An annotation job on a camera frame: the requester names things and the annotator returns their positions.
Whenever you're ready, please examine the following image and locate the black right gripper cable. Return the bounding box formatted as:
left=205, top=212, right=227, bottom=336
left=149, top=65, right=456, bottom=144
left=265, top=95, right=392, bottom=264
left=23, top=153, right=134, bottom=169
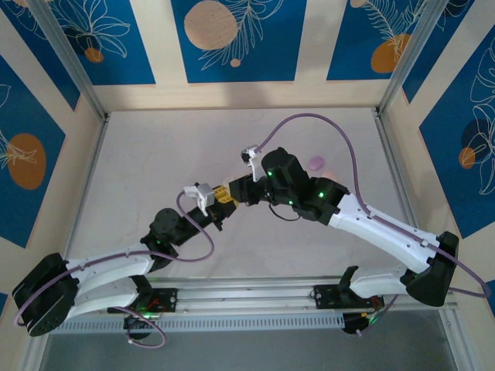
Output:
left=268, top=203, right=302, bottom=223

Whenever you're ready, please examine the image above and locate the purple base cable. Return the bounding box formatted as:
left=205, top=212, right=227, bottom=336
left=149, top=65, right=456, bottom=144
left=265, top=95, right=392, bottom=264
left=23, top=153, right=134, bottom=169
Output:
left=357, top=293, right=400, bottom=339
left=107, top=305, right=168, bottom=350

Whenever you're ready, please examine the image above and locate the aluminium table side rail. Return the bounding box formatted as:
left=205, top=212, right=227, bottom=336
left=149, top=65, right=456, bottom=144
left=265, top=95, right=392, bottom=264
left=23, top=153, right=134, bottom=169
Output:
left=372, top=109, right=467, bottom=371
left=21, top=114, right=112, bottom=371

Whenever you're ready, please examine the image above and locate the grey slotted cable tray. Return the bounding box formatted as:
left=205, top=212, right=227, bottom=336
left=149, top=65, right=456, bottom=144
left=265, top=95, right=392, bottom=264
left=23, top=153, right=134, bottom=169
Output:
left=49, top=311, right=346, bottom=335

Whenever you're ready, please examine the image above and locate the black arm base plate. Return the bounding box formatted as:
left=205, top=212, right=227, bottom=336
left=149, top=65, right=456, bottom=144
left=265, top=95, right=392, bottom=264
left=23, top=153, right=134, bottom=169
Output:
left=313, top=284, right=385, bottom=311
left=137, top=288, right=179, bottom=315

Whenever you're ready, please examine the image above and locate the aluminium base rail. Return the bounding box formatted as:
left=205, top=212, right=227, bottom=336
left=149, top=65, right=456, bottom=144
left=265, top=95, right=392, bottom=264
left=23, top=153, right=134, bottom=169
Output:
left=148, top=274, right=459, bottom=315

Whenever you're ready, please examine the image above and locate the aluminium frame post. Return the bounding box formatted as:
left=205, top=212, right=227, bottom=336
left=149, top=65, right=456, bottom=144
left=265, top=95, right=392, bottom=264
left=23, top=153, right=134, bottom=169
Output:
left=29, top=0, right=111, bottom=122
left=376, top=0, right=452, bottom=117

